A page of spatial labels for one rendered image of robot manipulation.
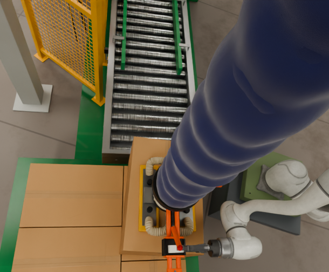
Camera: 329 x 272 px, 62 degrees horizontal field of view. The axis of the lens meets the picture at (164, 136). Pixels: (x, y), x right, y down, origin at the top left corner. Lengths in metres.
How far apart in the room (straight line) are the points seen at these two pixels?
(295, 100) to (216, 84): 0.15
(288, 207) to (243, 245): 0.28
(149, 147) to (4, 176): 1.41
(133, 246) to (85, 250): 0.47
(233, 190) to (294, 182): 0.38
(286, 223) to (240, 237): 0.63
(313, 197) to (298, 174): 0.48
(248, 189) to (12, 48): 1.81
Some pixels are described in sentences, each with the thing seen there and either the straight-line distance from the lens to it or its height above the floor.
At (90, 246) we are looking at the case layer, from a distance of 1.82.
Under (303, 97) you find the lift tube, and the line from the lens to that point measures 0.46.
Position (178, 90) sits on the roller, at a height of 0.55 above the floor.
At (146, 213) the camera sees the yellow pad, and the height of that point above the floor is 0.97.
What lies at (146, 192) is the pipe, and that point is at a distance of 1.42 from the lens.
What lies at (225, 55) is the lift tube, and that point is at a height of 2.01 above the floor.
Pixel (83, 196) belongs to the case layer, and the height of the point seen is 0.54.
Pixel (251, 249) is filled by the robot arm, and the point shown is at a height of 1.12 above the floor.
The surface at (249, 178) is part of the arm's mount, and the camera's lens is 1.83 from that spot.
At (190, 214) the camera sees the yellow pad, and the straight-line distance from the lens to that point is 1.47.
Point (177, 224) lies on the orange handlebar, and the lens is 1.32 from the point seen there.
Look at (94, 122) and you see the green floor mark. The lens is 2.66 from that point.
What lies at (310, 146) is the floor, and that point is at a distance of 3.33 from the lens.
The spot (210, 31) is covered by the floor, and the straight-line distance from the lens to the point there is 3.66.
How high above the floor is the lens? 2.36
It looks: 63 degrees down
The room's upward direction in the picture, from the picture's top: 25 degrees clockwise
